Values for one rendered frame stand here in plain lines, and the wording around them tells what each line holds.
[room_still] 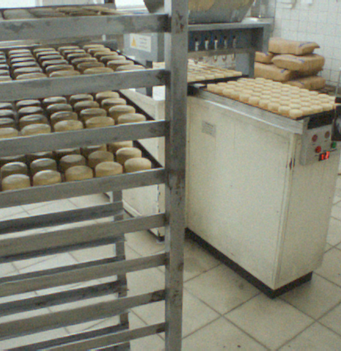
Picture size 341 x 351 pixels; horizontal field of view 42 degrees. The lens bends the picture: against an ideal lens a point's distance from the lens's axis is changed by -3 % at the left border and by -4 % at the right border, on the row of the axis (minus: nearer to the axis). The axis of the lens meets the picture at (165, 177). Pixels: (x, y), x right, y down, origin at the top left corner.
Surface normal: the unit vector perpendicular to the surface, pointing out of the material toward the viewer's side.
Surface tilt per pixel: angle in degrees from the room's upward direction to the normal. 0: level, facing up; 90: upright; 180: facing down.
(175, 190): 90
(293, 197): 90
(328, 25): 90
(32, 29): 90
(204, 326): 0
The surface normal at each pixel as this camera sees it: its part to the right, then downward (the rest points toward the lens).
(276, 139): -0.84, 0.22
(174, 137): 0.35, 0.38
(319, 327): 0.00, -0.91
